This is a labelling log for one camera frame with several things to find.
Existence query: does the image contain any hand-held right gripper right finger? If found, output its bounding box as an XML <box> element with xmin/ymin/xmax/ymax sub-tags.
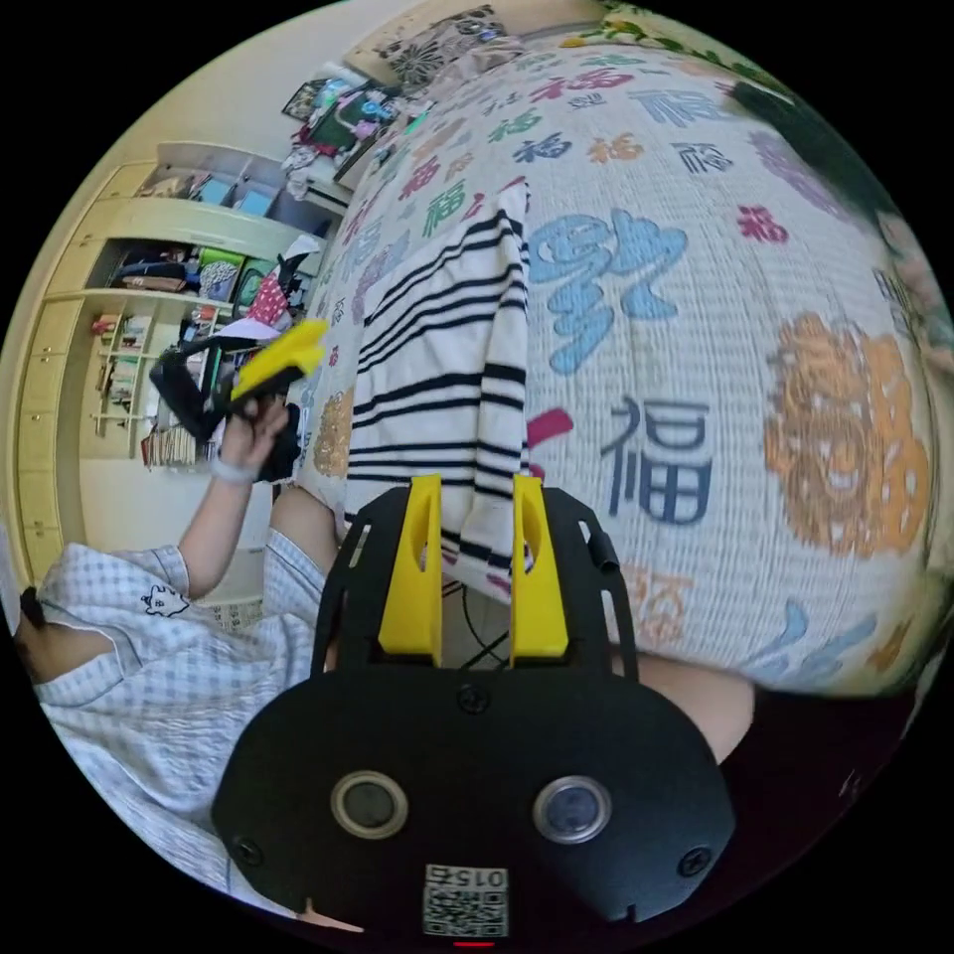
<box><xmin>509</xmin><ymin>473</ymin><xmax>571</xmax><ymax>669</ymax></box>

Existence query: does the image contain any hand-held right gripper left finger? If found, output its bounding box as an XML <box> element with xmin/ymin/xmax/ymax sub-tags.
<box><xmin>378</xmin><ymin>473</ymin><xmax>445</xmax><ymax>667</ymax></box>

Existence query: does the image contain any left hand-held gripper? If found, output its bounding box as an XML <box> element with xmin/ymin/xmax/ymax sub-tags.
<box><xmin>148</xmin><ymin>318</ymin><xmax>331</xmax><ymax>448</ymax></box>

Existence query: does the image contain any black and white striped t-shirt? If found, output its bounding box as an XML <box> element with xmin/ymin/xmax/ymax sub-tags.
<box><xmin>344</xmin><ymin>182</ymin><xmax>534</xmax><ymax>597</ymax></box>

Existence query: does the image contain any person's left forearm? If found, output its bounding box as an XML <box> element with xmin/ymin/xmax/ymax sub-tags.
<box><xmin>178</xmin><ymin>458</ymin><xmax>258</xmax><ymax>601</ymax></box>

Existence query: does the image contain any person's left hand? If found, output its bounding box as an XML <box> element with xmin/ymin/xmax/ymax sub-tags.
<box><xmin>220</xmin><ymin>393</ymin><xmax>293</xmax><ymax>478</ymax></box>

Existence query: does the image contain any person's right hand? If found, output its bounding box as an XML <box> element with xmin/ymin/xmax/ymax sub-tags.
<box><xmin>294</xmin><ymin>897</ymin><xmax>367</xmax><ymax>934</ymax></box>

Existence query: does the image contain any pale yellow cupboard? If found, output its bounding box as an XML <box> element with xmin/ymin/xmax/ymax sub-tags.
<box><xmin>13</xmin><ymin>139</ymin><xmax>333</xmax><ymax>586</ymax></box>

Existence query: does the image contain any cluttered desk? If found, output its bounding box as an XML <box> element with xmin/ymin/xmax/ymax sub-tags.
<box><xmin>279</xmin><ymin>63</ymin><xmax>437</xmax><ymax>201</ymax></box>

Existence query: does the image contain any bed with printed quilt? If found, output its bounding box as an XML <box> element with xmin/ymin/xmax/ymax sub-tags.
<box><xmin>294</xmin><ymin>37</ymin><xmax>949</xmax><ymax>699</ymax></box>

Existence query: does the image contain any person's body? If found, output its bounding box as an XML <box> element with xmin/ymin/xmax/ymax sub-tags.
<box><xmin>0</xmin><ymin>484</ymin><xmax>758</xmax><ymax>919</ymax></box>

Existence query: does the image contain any floral pillow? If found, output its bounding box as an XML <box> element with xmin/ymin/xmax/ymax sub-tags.
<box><xmin>371</xmin><ymin>5</ymin><xmax>527</xmax><ymax>84</ymax></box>

